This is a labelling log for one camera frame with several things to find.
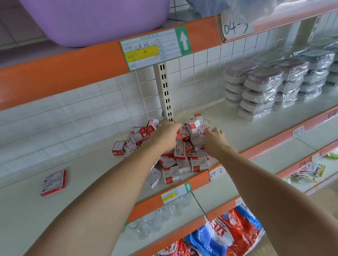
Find person's right forearm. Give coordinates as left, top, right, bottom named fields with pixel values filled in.
left=212, top=136, right=338, bottom=256

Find person's left forearm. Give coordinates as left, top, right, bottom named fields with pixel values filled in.
left=0, top=146, right=173, bottom=256

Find person's left hand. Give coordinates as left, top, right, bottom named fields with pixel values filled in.
left=141, top=120, right=187, bottom=166

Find white perforated shelf upright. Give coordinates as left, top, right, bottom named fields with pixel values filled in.
left=152, top=61, right=176, bottom=124

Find person's right hand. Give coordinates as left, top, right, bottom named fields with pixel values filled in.
left=201, top=125, right=235, bottom=162

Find white shelf with orange edges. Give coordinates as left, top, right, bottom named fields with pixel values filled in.
left=0, top=0, right=338, bottom=256

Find small price label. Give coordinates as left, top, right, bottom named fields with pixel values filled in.
left=159, top=181, right=194, bottom=207

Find stacks of wrapped containers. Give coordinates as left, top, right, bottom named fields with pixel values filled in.
left=220, top=43, right=338, bottom=124

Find cluster of clear glasses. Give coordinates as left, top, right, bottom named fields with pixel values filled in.
left=124, top=196, right=200, bottom=241

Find white handwritten label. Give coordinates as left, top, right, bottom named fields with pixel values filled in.
left=207, top=164, right=227, bottom=181
left=219, top=12, right=254, bottom=41

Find large label with green arrow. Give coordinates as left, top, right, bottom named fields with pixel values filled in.
left=118, top=24, right=194, bottom=72

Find pile of red white boxes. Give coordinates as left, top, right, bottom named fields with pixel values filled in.
left=108, top=111, right=215, bottom=194

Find pile of large red bags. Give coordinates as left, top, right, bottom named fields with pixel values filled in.
left=99, top=201, right=267, bottom=256

